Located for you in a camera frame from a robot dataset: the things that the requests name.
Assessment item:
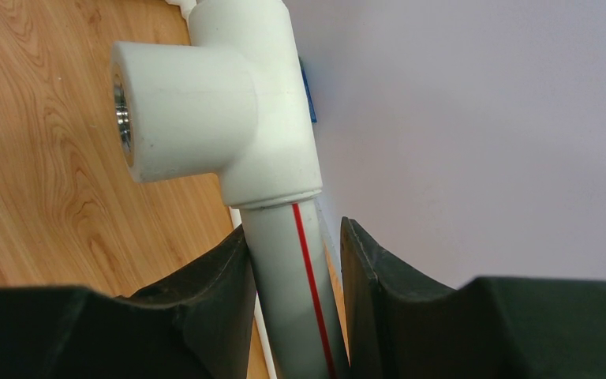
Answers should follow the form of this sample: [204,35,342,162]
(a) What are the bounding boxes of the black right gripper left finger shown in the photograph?
[0,228,256,378]

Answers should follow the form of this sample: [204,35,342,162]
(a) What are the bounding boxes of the green blue small box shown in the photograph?
[298,57,317,124]

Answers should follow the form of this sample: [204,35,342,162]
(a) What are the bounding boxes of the white PVC pipe frame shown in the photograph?
[110,1,350,378]

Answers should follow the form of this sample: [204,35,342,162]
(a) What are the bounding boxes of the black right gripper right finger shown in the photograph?
[341,218,606,378]

